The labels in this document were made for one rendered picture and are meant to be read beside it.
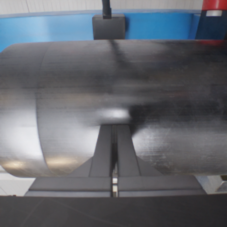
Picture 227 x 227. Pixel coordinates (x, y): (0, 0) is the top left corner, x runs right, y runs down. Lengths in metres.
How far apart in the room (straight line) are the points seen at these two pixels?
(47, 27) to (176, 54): 0.51
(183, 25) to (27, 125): 0.58
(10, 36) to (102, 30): 0.34
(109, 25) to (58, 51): 0.32
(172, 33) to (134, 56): 0.46
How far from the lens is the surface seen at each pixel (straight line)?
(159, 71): 0.18
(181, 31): 0.65
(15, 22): 0.68
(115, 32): 0.52
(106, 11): 0.46
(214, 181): 0.66
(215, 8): 0.44
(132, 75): 0.17
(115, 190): 4.84
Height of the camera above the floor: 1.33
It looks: level
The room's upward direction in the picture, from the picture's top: 91 degrees counter-clockwise
